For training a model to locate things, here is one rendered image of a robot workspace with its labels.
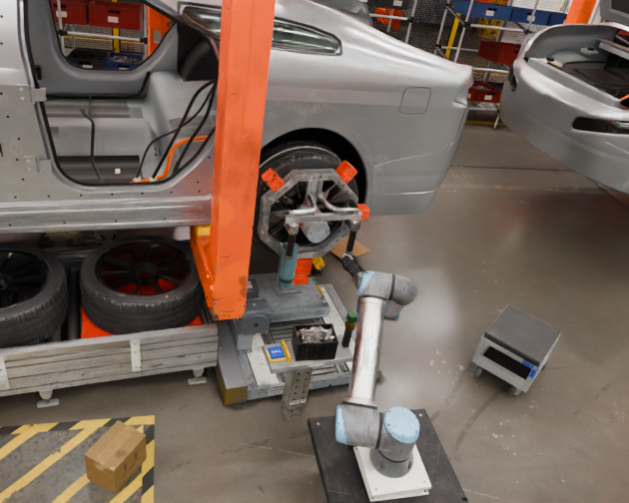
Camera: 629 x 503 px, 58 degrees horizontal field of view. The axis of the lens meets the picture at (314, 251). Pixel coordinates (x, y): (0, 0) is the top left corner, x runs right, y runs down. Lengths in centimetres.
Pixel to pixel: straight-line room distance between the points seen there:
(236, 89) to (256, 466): 176
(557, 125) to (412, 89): 196
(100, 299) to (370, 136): 165
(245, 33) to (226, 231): 85
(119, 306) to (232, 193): 92
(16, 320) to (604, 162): 400
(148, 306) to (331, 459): 117
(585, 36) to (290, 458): 481
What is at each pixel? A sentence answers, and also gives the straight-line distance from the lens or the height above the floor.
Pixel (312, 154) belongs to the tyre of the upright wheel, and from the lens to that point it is 305.
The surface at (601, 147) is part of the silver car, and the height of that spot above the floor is 104.
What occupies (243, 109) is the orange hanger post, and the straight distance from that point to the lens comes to 230.
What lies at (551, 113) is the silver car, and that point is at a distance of 496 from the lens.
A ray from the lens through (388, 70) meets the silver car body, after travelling 310.
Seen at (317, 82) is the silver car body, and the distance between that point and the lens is 294.
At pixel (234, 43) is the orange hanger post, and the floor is 186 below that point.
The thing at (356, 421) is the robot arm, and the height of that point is 60.
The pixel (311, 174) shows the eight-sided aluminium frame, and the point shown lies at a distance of 297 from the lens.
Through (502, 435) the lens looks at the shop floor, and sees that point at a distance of 346.
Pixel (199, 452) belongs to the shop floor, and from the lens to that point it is 299.
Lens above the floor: 242
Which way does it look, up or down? 33 degrees down
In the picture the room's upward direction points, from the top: 10 degrees clockwise
